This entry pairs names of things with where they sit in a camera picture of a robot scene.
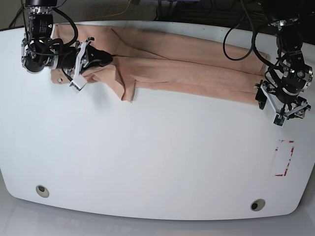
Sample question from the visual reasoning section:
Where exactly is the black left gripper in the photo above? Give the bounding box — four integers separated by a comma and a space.
255, 86, 309, 119

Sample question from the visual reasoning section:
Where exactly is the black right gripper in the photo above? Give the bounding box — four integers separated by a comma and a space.
53, 46, 113, 69

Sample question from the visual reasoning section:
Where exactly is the peach t-shirt with emoji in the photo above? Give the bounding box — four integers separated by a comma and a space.
50, 24, 269, 109

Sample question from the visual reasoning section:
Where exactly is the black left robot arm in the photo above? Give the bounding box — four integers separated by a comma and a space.
238, 0, 315, 126

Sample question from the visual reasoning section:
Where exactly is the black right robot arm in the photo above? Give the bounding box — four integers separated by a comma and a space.
21, 0, 113, 77

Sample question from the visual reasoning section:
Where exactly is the red tape rectangle marking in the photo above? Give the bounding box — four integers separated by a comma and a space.
272, 140, 295, 177

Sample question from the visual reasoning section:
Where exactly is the right table grommet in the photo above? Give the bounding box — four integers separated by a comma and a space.
251, 199, 266, 211

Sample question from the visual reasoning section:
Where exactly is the table grommet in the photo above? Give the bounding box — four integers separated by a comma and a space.
35, 185, 50, 198
251, 199, 266, 211

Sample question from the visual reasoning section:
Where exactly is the left table grommet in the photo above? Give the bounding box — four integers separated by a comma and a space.
35, 185, 50, 198

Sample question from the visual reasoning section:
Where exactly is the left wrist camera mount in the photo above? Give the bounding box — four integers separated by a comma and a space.
255, 80, 311, 127

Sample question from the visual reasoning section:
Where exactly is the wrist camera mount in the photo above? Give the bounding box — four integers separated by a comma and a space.
255, 80, 311, 127
60, 37, 95, 93

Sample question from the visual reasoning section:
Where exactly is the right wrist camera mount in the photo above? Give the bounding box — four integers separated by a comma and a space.
60, 37, 95, 93

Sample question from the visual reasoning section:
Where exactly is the yellow cable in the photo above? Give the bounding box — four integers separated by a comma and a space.
90, 0, 131, 22

